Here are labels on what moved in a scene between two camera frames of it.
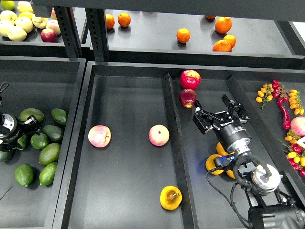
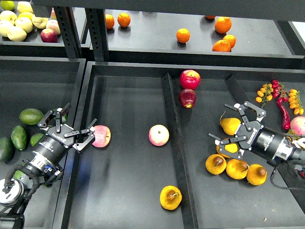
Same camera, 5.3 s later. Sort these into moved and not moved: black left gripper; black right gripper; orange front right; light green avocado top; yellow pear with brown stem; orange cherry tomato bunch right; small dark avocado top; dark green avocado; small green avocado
Moved: black left gripper; dark green avocado; black right gripper
Not moved: orange front right; orange cherry tomato bunch right; small green avocado; small dark avocado top; yellow pear with brown stem; light green avocado top
